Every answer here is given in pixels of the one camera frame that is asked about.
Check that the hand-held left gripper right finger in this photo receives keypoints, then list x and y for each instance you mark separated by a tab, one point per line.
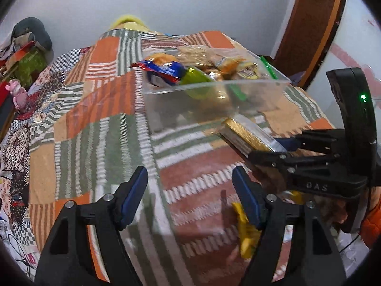
247	196

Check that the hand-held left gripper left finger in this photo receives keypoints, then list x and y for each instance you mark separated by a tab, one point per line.
135	190

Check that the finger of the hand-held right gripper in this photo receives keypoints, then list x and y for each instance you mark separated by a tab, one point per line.
297	161
321	141

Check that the yellow snack packet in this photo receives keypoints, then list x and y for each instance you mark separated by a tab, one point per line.
245	238

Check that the gold wafer packet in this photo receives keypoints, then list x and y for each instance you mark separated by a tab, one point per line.
247	134

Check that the clear plastic container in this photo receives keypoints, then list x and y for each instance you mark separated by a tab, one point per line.
262	92

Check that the white and tan snack packet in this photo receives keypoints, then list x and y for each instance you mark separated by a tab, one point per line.
250	70

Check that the brown pastry packet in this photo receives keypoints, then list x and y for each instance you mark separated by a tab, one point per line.
223	64

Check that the blue cookie bag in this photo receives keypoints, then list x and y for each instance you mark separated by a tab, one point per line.
162	68

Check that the green round snack packet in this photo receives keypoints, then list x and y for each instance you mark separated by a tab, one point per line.
195	79

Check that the clear bag of orange bread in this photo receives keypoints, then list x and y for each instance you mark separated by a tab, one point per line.
162	59

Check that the clear biscuit packet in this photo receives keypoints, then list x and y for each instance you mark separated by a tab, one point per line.
193	53

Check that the person's right hand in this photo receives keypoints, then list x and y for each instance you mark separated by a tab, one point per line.
335	211

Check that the patchwork blanket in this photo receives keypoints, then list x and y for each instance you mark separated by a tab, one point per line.
89	143

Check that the white sliding door with hearts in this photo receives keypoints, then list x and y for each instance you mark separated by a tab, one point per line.
357	35

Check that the brown wooden door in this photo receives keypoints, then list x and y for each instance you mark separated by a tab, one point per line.
309	26

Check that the pink rabbit toy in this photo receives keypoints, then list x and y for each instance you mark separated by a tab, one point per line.
18	93

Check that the green cardboard box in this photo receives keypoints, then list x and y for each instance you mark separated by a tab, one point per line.
28	68

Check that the yellow pillow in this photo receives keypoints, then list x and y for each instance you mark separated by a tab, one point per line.
128	22

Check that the dark grey bag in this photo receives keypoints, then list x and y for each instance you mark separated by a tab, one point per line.
32	31

